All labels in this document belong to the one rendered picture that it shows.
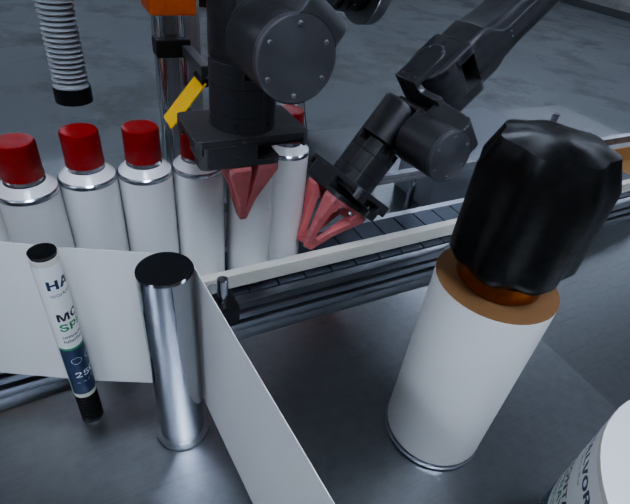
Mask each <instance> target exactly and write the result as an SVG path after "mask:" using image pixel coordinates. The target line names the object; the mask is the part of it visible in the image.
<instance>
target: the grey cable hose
mask: <svg viewBox="0 0 630 504"><path fill-rule="evenodd" d="M34 1H36V3H35V4H34V6H36V7H37V9H36V10H35V11H36V12H37V13H39V14H38V15H37V17H38V18H39V19H40V20H39V21H38V23H40V24H41V26H40V27H39V28H40V29H42V31H41V34H42V35H44V36H43V37H42V39H43V40H44V42H43V44H44V45H45V46H46V47H45V48H44V49H45V50H46V51H47V52H46V55H47V56H48V57H47V60H48V61H49V62H48V65H49V66H50V68H49V70H50V71H51V73H50V75H51V76H53V77H52V78H51V79H52V81H53V83H52V89H53V93H54V98H55V102H56V103H57V104H59V105H62V106H68V107H77V106H84V105H87V104H90V103H91V102H93V95H92V90H91V84H90V83H89V81H88V80H87V79H88V76H86V75H87V71H85V70H86V67H85V66H84V65H85V62H84V61H83V60H84V59H85V58H84V57H83V56H82V55H83V54H84V53H83V52H82V51H81V50H82V49H83V48H82V47H81V46H80V45H81V44H82V43H81V42H80V41H79V40H80V39H81V37H80V36H78V35H79V34H80V32H79V31H77V30H78V29H79V27H78V26H77V25H76V24H77V23H78V21H76V20H75V19H76V18H77V16H76V15H74V13H75V12H76V11H75V10H74V9H73V7H75V5H74V4H73V3H72V2H73V1H74V0H34Z"/></svg>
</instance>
